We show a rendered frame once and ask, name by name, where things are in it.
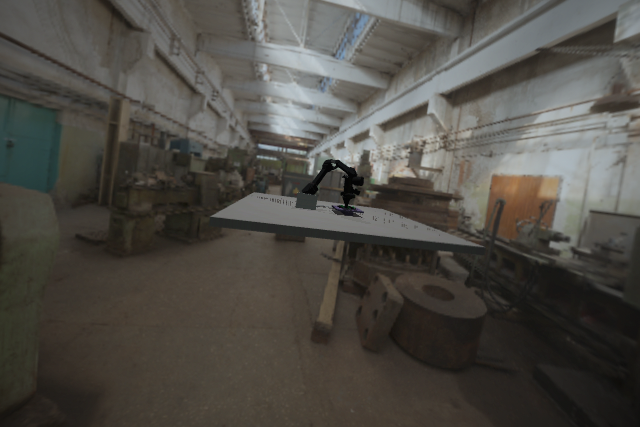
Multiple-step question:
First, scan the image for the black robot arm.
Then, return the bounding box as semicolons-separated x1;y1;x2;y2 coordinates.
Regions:
302;159;364;196

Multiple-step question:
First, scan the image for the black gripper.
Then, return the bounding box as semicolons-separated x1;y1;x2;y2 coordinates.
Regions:
340;185;355;207

